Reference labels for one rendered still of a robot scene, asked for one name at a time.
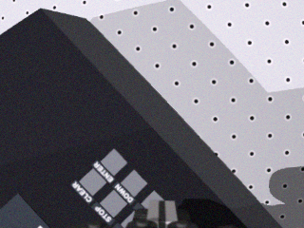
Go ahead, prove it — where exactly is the grey perforated base plate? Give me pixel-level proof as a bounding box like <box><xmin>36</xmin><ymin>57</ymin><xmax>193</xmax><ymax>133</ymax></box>
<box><xmin>0</xmin><ymin>0</ymin><xmax>304</xmax><ymax>228</ymax></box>

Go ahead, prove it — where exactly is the light grey benchtop lab instrument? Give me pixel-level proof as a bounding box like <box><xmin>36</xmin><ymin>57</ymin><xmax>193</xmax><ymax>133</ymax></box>
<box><xmin>0</xmin><ymin>8</ymin><xmax>282</xmax><ymax>228</ymax></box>

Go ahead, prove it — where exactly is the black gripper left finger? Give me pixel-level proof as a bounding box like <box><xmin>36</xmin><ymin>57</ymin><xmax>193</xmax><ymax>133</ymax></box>
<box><xmin>68</xmin><ymin>200</ymin><xmax>162</xmax><ymax>228</ymax></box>

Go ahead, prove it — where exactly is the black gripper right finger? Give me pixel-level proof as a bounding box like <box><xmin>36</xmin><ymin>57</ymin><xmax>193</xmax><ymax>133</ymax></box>
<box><xmin>161</xmin><ymin>200</ymin><xmax>239</xmax><ymax>228</ymax></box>

